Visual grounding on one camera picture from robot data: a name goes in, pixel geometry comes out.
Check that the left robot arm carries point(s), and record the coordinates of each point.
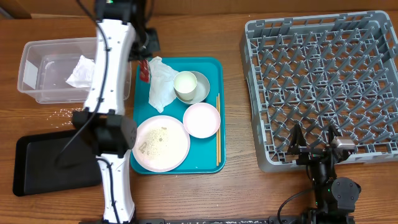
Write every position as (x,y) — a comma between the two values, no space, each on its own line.
(121,37)

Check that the grey dish rack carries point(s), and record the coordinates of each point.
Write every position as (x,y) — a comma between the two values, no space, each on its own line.
(319,71)

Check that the scattered rice grains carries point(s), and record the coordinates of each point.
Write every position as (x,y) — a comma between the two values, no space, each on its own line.
(61,118)

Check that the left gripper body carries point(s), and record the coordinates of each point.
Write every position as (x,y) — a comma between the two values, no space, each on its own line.
(147,43)

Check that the clear plastic bin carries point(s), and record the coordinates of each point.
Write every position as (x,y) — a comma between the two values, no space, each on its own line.
(47,64)

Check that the pale green cup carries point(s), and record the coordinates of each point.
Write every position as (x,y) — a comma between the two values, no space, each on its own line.
(185,84)

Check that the pink bowl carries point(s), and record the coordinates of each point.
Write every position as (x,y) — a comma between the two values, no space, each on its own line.
(201,120)

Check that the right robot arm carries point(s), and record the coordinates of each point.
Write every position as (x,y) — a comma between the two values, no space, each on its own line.
(335,197)

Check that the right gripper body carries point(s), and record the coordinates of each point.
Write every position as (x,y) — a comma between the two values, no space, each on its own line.
(309,155)

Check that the grey small plate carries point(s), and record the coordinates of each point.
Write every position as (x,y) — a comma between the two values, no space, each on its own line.
(202,89)

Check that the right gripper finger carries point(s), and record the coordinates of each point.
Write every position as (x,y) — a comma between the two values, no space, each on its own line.
(298,143)
(332,133)

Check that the black plastic tray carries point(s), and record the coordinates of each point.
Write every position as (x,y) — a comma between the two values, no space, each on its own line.
(36,173)

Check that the white napkin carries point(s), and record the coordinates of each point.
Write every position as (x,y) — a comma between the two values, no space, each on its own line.
(161,91)
(82,74)

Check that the red wrapper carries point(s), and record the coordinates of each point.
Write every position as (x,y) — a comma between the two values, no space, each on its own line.
(144,71)

